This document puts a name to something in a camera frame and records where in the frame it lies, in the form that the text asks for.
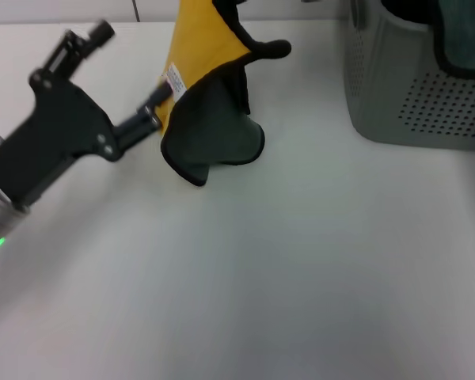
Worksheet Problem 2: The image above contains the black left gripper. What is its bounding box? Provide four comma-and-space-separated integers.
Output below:
0, 20, 174, 211

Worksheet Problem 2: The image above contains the yellow and green towel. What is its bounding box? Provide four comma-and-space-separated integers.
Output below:
159, 0, 293, 188

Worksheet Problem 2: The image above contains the grey perforated storage box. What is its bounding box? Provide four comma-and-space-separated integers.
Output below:
344, 0, 475, 151

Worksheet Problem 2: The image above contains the teal towel with black edging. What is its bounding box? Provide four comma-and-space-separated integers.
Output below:
430, 0, 475, 85

